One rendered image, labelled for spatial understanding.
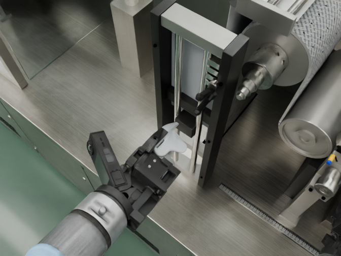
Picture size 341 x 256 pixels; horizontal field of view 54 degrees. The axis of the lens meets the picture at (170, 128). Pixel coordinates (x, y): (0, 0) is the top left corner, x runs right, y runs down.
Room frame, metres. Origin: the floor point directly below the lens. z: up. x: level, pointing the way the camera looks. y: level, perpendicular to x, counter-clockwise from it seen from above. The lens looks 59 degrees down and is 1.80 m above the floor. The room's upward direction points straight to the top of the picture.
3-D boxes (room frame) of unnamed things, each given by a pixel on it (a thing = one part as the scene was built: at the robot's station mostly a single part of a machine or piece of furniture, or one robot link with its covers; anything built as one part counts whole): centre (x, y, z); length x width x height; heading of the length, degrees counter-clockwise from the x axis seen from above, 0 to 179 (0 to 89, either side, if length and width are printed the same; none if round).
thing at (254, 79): (0.37, -0.14, 1.34); 0.06 x 0.03 x 0.03; 142
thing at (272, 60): (0.41, -0.18, 1.34); 0.06 x 0.06 x 0.06; 52
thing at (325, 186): (0.24, -0.31, 1.18); 0.04 x 0.02 x 0.04; 52
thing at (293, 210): (0.27, -0.33, 1.05); 0.06 x 0.05 x 0.31; 142
